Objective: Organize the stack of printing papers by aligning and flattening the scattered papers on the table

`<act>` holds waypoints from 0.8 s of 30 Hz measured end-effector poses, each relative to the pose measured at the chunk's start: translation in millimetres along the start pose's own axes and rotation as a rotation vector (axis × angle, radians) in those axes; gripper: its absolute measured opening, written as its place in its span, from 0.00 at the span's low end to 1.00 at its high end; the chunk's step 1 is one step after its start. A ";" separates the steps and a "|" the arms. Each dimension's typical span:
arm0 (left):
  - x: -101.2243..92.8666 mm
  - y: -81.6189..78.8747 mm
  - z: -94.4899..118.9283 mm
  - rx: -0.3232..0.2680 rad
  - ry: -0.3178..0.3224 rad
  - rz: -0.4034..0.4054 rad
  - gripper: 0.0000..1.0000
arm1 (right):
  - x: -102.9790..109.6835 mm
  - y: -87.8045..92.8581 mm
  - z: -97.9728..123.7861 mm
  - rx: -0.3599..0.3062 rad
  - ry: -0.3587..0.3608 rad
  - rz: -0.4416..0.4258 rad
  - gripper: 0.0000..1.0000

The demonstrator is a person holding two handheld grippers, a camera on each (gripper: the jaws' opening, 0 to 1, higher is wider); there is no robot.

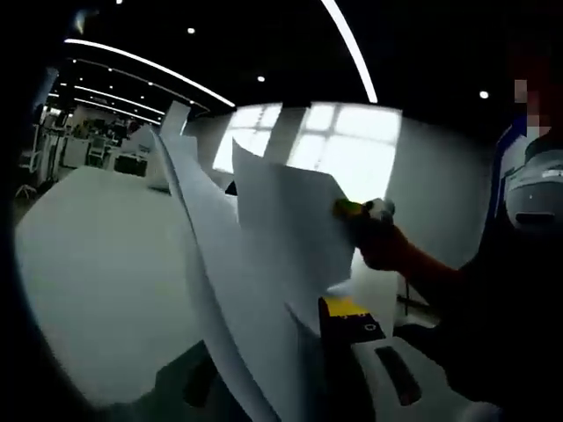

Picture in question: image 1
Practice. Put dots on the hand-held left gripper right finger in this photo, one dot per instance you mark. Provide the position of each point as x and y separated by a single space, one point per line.
352 378

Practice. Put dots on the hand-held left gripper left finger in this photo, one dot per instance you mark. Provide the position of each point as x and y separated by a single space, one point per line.
176 395

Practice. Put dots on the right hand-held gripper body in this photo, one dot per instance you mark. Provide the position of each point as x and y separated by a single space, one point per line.
379 211

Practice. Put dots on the single white paper sheet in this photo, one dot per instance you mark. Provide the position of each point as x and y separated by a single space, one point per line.
290 211

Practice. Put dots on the pile of white printing papers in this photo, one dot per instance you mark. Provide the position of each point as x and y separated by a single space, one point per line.
220 264

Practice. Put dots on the person's right hand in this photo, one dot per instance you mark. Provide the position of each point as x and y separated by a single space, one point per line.
382 246

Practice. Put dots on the wide window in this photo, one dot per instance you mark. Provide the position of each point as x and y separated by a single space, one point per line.
360 149

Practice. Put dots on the narrow window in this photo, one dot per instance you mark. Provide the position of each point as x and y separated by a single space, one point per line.
255 127

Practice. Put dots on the white chest device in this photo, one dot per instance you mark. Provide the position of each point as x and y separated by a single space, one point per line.
534 189

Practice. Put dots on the short ceiling light strip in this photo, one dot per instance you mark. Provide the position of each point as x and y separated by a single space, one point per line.
352 48

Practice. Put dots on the white printer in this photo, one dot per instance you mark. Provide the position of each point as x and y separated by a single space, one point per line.
141 154

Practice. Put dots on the long ceiling light strip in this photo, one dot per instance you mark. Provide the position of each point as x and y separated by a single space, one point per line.
145 63

